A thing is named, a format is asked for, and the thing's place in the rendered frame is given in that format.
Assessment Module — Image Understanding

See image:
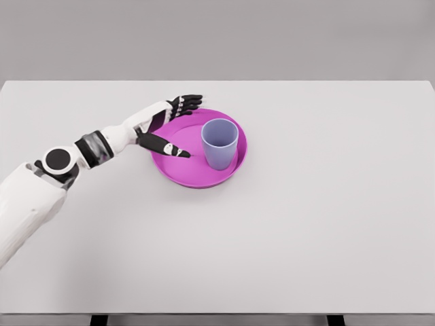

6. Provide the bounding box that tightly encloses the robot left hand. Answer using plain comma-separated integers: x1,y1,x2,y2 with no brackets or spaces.
124,94,204,159

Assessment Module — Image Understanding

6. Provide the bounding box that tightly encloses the lavender plastic cup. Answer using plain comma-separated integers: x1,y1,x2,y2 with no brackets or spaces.
201,118,239,171

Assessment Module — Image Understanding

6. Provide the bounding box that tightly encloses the magenta round plate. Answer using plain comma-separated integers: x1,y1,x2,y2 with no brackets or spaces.
147,108,248,189

